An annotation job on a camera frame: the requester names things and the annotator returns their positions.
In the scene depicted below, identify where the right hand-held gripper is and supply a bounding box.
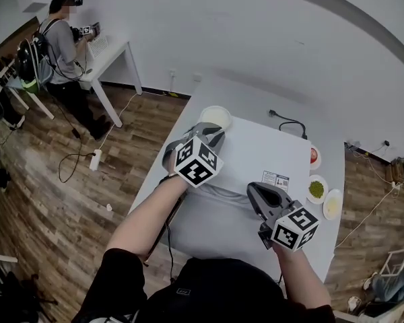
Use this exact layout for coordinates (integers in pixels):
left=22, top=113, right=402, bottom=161
left=246, top=181, right=321, bottom=252

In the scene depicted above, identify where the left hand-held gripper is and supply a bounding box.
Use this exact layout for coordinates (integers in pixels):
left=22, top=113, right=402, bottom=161
left=161, top=122, right=227, bottom=188

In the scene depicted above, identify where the white bowl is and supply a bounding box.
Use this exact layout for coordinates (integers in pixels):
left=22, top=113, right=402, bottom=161
left=199, top=105, right=233, bottom=131

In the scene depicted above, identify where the white microwave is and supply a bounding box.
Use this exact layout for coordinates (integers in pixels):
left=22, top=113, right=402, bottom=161
left=143, top=112, right=312, bottom=269

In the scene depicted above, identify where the pale yellow liquid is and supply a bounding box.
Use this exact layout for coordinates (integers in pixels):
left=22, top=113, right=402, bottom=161
left=326, top=195, right=341, bottom=215

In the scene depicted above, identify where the person's right forearm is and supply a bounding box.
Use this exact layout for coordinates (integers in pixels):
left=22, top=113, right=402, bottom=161
left=272, top=246, right=333, bottom=310

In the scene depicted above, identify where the person's left forearm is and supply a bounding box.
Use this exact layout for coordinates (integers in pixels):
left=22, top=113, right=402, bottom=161
left=106, top=175, right=190, bottom=262

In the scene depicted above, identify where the white plate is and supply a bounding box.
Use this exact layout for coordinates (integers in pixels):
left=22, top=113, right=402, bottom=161
left=306, top=174, right=329, bottom=205
left=323, top=188, right=344, bottom=221
left=308, top=144, right=323, bottom=171

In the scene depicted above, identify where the person's black shirt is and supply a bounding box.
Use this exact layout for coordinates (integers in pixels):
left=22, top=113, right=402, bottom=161
left=72, top=247, right=336, bottom=323

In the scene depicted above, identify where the white power strip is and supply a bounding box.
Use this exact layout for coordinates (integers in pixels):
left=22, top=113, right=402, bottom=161
left=89, top=149, right=104, bottom=172

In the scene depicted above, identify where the small white table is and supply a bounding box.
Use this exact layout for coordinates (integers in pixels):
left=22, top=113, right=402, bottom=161
left=76, top=34, right=144, bottom=129

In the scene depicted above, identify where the wooden crate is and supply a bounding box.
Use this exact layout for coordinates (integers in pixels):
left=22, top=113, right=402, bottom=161
left=386, top=158, right=404, bottom=184

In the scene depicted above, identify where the cluttered white desk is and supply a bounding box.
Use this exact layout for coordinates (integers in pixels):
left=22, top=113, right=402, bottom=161
left=0, top=54, right=55, bottom=121

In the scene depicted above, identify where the black office chair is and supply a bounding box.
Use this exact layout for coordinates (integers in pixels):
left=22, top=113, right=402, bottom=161
left=0, top=270, right=59, bottom=323

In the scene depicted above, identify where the black power cable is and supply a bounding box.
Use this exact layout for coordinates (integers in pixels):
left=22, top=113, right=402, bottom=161
left=268, top=109, right=309, bottom=141

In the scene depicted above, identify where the white cable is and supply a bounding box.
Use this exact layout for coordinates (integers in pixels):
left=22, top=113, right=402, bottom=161
left=100, top=91, right=178, bottom=155
left=335, top=178, right=404, bottom=249

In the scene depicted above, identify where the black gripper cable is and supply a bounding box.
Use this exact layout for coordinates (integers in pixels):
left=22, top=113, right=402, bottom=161
left=164, top=220, right=176, bottom=284

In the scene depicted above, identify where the white frame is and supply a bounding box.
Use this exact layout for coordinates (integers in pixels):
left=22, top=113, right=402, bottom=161
left=379, top=246, right=404, bottom=279

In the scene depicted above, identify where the black floor cable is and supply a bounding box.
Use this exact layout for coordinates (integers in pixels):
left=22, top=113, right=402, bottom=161
left=57, top=106, right=96, bottom=184

